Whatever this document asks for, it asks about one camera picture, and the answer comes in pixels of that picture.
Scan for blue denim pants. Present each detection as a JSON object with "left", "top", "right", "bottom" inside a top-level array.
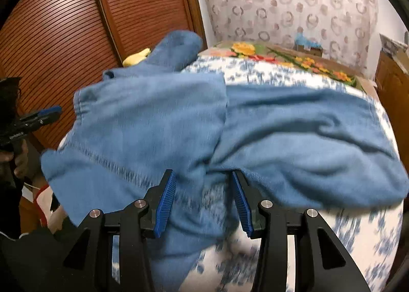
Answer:
[{"left": 40, "top": 30, "right": 409, "bottom": 292}]

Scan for person's left hand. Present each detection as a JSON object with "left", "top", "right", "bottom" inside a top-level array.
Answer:
[{"left": 13, "top": 142, "right": 30, "bottom": 178}]

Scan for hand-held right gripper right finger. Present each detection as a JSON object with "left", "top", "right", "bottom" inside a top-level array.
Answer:
[{"left": 231, "top": 171, "right": 373, "bottom": 292}]

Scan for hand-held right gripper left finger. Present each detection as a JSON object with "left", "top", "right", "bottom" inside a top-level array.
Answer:
[{"left": 62, "top": 169, "right": 177, "bottom": 292}]

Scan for red bag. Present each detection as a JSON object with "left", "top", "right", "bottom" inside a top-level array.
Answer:
[{"left": 32, "top": 183, "right": 50, "bottom": 226}]

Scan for patterned flat box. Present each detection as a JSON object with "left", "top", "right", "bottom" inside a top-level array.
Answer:
[{"left": 380, "top": 34, "right": 409, "bottom": 57}]

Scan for wooden louvered wardrobe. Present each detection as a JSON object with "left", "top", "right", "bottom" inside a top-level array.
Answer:
[{"left": 0, "top": 0, "right": 207, "bottom": 152}]

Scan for blue plastic bag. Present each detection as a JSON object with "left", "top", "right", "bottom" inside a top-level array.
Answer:
[{"left": 294, "top": 32, "right": 322, "bottom": 48}]

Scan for wooden sideboard cabinet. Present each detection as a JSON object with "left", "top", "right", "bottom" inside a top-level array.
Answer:
[{"left": 375, "top": 51, "right": 409, "bottom": 114}]

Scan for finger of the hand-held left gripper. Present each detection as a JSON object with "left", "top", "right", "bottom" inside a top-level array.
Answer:
[
  {"left": 32, "top": 106, "right": 63, "bottom": 118},
  {"left": 17, "top": 112, "right": 62, "bottom": 130}
]

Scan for yellow cloth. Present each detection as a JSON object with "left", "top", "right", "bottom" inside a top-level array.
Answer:
[{"left": 122, "top": 48, "right": 151, "bottom": 67}]

